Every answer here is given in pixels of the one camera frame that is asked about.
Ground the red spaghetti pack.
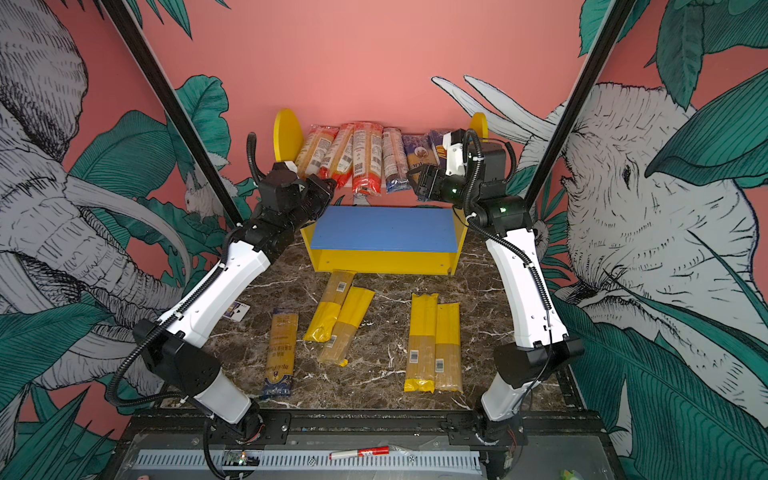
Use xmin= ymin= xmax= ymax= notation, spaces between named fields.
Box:
xmin=318 ymin=123 xmax=355 ymax=189
xmin=353 ymin=122 xmax=383 ymax=195
xmin=294 ymin=125 xmax=339 ymax=178

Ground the dark-blue-top Arbella spaghetti pack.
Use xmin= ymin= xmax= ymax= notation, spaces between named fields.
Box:
xmin=402 ymin=134 xmax=439 ymax=188

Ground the clear blue-end spaghetti pack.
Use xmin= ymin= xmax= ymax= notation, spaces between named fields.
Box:
xmin=383 ymin=127 xmax=409 ymax=194

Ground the yellow pasta pack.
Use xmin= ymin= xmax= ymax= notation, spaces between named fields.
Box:
xmin=318 ymin=287 xmax=375 ymax=367
xmin=404 ymin=294 xmax=438 ymax=393
xmin=303 ymin=270 xmax=356 ymax=343
xmin=435 ymin=303 xmax=462 ymax=392

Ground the blue Barilla spaghetti pack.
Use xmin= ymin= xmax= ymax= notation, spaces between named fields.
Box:
xmin=428 ymin=129 xmax=449 ymax=170

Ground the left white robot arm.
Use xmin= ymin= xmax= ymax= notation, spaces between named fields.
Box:
xmin=105 ymin=162 xmax=336 ymax=443

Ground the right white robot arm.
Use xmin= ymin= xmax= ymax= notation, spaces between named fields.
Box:
xmin=408 ymin=130 xmax=584 ymax=446

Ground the yellow shelf unit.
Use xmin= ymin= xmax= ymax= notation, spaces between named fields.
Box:
xmin=273 ymin=109 xmax=467 ymax=275

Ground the small printed card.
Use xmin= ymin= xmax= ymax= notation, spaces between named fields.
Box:
xmin=222 ymin=301 xmax=250 ymax=322

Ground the brown blue-end spaghetti pack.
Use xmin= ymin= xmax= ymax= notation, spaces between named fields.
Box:
xmin=262 ymin=308 xmax=299 ymax=398

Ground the small green circuit board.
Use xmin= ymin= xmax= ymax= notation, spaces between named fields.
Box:
xmin=223 ymin=451 xmax=260 ymax=467

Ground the red white marker pen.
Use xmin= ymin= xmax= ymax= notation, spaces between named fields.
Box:
xmin=329 ymin=446 xmax=391 ymax=461

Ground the right black corner post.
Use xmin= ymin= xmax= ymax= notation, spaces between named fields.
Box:
xmin=524 ymin=0 xmax=635 ymax=210

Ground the black corner post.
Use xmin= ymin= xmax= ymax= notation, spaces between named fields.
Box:
xmin=100 ymin=0 xmax=243 ymax=225
xmin=524 ymin=0 xmax=635 ymax=210

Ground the left black corner post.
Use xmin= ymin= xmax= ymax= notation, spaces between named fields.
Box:
xmin=100 ymin=0 xmax=243 ymax=225

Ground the black front frame beam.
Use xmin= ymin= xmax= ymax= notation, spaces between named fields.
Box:
xmin=119 ymin=409 xmax=607 ymax=448

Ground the perforated metal rail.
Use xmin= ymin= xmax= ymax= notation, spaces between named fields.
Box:
xmin=129 ymin=449 xmax=483 ymax=474

